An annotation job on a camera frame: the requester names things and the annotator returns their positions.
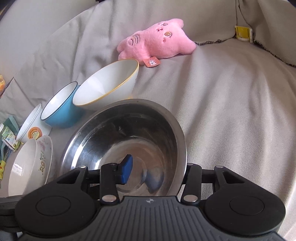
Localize large white ceramic bowl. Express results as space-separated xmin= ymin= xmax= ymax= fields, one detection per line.
xmin=8 ymin=139 xmax=49 ymax=196

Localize stainless steel bowl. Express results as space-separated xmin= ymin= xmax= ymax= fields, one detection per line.
xmin=60 ymin=99 xmax=187 ymax=196

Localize blue enamel bowl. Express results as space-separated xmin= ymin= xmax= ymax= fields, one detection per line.
xmin=41 ymin=81 xmax=85 ymax=128

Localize white plastic takeaway bowl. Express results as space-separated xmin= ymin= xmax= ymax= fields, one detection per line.
xmin=16 ymin=104 xmax=52 ymax=144

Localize white bowl yellow rim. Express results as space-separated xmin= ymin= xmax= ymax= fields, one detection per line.
xmin=73 ymin=59 xmax=139 ymax=111

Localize yellow toy charm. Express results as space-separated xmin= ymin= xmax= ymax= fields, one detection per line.
xmin=0 ymin=160 xmax=6 ymax=180

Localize floral white plate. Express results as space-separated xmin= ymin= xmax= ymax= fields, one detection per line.
xmin=37 ymin=136 xmax=55 ymax=184

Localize green towel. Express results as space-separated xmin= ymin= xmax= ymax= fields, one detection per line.
xmin=1 ymin=115 xmax=21 ymax=161

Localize vitamin gummy bottle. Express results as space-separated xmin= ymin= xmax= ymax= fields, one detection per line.
xmin=0 ymin=123 xmax=21 ymax=152

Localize beige sofa cover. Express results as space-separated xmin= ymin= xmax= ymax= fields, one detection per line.
xmin=1 ymin=1 xmax=295 ymax=240

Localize yellow duck plush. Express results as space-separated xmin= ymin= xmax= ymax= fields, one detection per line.
xmin=0 ymin=75 xmax=6 ymax=92

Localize colourful book on backrest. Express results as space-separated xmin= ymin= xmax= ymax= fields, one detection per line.
xmin=0 ymin=78 xmax=14 ymax=97

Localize pink plush toy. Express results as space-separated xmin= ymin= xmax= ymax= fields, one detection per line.
xmin=117 ymin=19 xmax=196 ymax=65

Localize yellow white small box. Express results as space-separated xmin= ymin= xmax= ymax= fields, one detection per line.
xmin=234 ymin=26 xmax=253 ymax=44

